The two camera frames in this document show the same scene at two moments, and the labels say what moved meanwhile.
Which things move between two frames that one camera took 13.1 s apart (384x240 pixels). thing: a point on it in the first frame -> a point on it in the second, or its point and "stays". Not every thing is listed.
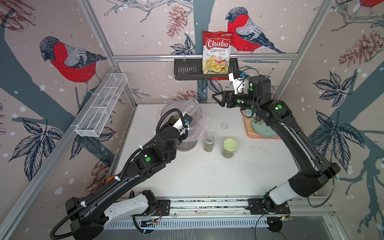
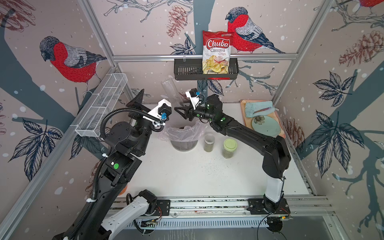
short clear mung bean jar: (209, 142) stays
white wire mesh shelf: (95, 119) stays
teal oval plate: (262, 129) stays
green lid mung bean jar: (229, 147) stays
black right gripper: (225, 95) -> (186, 111)
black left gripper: (170, 121) -> (134, 103)
